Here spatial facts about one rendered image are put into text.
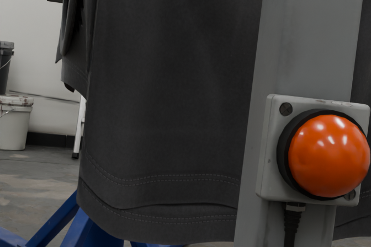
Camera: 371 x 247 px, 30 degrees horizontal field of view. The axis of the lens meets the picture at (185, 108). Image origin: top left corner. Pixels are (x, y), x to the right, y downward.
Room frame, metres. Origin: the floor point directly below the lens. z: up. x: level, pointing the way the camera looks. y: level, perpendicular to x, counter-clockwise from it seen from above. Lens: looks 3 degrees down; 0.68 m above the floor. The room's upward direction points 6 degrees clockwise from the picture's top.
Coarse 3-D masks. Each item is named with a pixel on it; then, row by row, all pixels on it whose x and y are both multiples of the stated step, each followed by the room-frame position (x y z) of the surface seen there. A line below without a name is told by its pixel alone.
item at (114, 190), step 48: (96, 0) 0.61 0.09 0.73; (144, 0) 0.61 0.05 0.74; (192, 0) 0.63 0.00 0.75; (240, 0) 0.62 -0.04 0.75; (96, 48) 0.60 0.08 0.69; (144, 48) 0.61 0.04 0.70; (192, 48) 0.63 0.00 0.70; (240, 48) 0.63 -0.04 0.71; (96, 96) 0.60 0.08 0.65; (144, 96) 0.61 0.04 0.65; (192, 96) 0.63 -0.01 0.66; (240, 96) 0.63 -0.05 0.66; (96, 144) 0.60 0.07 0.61; (144, 144) 0.62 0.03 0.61; (192, 144) 0.63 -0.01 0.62; (240, 144) 0.63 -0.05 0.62; (96, 192) 0.60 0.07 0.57; (144, 192) 0.62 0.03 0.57; (192, 192) 0.63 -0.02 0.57; (144, 240) 0.62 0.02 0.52; (192, 240) 0.63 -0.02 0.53
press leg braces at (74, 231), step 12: (72, 204) 2.05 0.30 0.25; (60, 216) 2.09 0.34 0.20; (72, 216) 2.09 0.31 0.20; (84, 216) 1.81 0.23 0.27; (48, 228) 2.13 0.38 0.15; (60, 228) 2.13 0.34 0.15; (72, 228) 1.78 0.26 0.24; (84, 228) 1.79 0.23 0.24; (36, 240) 2.18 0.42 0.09; (48, 240) 2.17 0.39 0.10; (72, 240) 1.75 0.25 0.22
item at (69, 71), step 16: (64, 0) 0.77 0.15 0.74; (80, 0) 0.64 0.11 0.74; (64, 16) 0.76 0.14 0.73; (80, 16) 0.65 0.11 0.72; (64, 32) 0.74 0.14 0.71; (80, 32) 0.65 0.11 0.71; (64, 48) 0.67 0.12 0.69; (80, 48) 0.66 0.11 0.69; (64, 64) 0.69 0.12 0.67; (80, 64) 0.66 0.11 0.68; (64, 80) 0.69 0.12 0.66; (80, 80) 0.67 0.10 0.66
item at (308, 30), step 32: (288, 0) 0.33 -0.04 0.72; (320, 0) 0.34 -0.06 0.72; (352, 0) 0.34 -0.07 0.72; (288, 32) 0.33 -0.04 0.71; (320, 32) 0.34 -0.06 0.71; (352, 32) 0.34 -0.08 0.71; (256, 64) 0.37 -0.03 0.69; (288, 64) 0.33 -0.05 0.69; (320, 64) 0.34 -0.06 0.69; (352, 64) 0.34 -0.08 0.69; (256, 96) 0.36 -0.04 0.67; (288, 96) 0.32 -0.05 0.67; (320, 96) 0.34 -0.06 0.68; (256, 128) 0.35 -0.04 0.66; (256, 160) 0.35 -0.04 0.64; (256, 192) 0.33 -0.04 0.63; (288, 192) 0.32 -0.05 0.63; (352, 192) 0.33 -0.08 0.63; (256, 224) 0.34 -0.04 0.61; (320, 224) 0.34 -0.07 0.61
